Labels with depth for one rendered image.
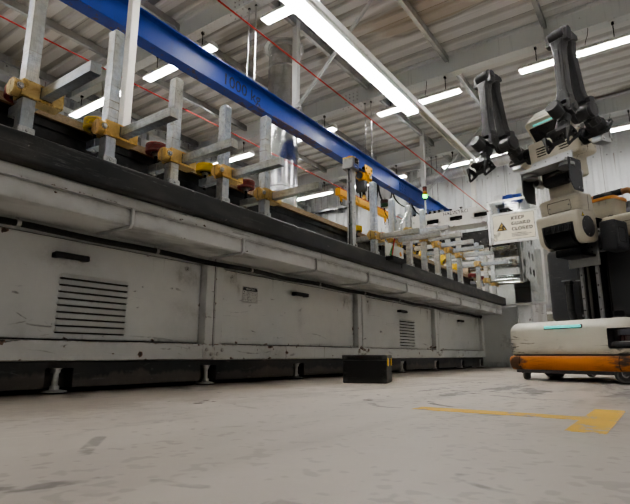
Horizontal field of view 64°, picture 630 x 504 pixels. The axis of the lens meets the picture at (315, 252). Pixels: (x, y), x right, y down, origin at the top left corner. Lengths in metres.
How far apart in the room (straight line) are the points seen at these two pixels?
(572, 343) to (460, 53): 7.03
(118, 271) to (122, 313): 0.15
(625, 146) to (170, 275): 11.20
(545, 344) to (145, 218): 1.90
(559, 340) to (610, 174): 9.84
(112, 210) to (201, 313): 0.68
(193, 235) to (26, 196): 0.59
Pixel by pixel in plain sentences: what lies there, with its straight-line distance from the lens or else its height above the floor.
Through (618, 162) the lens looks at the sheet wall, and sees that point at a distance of 12.36.
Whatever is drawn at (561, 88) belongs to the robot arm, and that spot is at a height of 1.31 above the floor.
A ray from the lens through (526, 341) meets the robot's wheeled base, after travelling 2.72.
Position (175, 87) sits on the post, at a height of 1.07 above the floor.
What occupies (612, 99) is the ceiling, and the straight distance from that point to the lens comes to 11.52.
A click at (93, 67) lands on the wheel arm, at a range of 1.45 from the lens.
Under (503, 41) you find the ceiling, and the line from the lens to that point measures 8.92.
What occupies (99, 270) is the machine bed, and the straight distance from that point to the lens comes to 1.91.
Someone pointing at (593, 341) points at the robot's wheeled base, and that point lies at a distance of 2.54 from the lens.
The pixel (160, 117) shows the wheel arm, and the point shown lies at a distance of 1.59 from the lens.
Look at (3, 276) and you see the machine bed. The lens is 1.76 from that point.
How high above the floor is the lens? 0.12
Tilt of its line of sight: 12 degrees up
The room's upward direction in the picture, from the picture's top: straight up
